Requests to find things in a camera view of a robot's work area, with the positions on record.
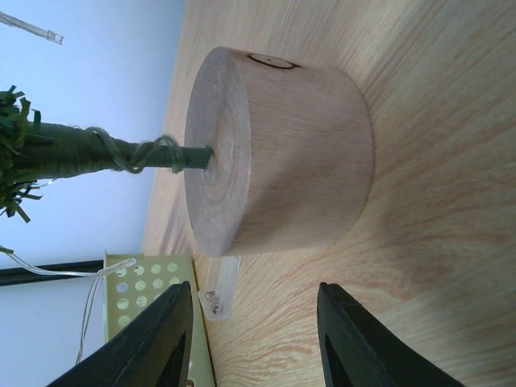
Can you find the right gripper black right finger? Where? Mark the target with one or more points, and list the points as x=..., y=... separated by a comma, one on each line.
x=358, y=350

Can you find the small green christmas tree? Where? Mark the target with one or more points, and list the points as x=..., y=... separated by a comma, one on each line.
x=276, y=156

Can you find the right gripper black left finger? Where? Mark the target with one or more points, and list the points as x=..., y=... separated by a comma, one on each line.
x=152, y=350

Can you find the clear light battery box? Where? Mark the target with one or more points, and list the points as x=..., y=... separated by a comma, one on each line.
x=218, y=294

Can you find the light green plastic basket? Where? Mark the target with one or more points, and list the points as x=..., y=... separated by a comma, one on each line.
x=130, y=290

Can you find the black enclosure frame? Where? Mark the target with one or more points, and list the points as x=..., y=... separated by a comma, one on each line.
x=51, y=272

